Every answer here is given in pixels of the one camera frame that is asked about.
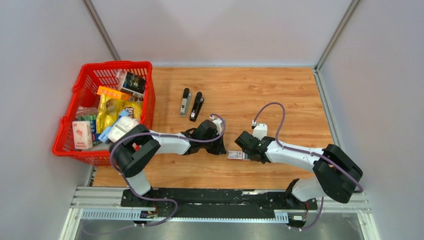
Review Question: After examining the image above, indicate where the black stapler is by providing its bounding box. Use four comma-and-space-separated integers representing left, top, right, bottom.
189, 91, 204, 122

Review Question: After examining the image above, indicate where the small staple box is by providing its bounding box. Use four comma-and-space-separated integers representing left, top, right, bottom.
227, 150, 248, 160

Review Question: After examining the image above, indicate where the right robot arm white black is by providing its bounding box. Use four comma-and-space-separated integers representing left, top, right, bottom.
234, 131, 363, 210

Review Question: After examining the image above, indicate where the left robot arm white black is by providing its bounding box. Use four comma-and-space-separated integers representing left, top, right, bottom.
109, 118, 227, 208

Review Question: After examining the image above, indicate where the white round packaged item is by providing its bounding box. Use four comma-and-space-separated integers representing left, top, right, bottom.
108, 116, 140, 143

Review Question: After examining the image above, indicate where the black box in basket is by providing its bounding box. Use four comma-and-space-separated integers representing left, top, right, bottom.
116, 70, 147, 99

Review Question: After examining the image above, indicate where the yellow snack bag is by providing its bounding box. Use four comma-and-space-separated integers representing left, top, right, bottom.
96, 93, 143, 134

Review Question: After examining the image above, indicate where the orange block in basket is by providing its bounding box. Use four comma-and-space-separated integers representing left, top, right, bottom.
96, 86, 132, 101

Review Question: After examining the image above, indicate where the green box in basket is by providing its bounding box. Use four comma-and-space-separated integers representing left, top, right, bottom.
76, 114, 100, 145

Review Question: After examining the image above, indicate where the white pink sponge box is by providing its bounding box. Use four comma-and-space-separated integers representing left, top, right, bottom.
71, 120, 93, 150

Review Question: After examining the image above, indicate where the red plastic basket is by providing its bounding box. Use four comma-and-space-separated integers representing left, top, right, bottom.
52, 60, 156, 167

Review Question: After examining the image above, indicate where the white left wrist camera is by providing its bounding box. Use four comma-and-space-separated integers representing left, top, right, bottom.
209, 115, 225, 135

